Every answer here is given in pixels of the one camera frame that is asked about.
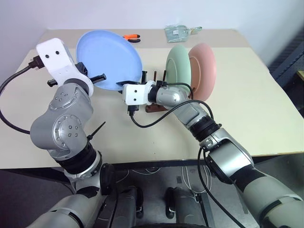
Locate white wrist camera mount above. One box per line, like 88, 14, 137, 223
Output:
36, 38, 94, 94
122, 83, 153, 106

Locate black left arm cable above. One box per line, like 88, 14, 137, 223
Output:
0, 55, 45, 135

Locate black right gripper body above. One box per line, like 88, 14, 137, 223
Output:
128, 70, 148, 86

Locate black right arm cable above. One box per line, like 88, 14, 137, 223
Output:
127, 82, 223, 228

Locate pink plate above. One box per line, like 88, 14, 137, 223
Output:
188, 42, 217, 102

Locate pale green plastic packet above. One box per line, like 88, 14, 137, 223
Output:
164, 24, 191, 44

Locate grey metal table leg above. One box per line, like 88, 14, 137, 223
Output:
194, 191, 211, 228

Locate white floor cable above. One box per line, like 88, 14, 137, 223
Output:
132, 165, 212, 194

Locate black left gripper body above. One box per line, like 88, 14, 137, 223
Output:
47, 62, 90, 87

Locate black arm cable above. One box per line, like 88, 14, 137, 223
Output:
0, 55, 45, 135
127, 82, 223, 228

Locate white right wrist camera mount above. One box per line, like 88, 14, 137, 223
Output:
122, 83, 153, 106

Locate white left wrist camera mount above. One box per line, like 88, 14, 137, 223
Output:
36, 38, 94, 94

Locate orange handled pliers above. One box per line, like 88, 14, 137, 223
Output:
123, 34, 142, 44

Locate black zip tie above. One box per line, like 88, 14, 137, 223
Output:
86, 122, 106, 143

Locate dark wooden dish rack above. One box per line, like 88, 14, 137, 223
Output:
144, 70, 195, 114

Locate green plate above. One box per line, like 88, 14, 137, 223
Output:
165, 46, 193, 91

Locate blue plate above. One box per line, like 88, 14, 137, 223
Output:
76, 29, 144, 92

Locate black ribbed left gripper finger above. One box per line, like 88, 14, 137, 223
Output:
88, 74, 106, 83

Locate dark ribbed crate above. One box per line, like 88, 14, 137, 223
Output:
269, 28, 304, 96

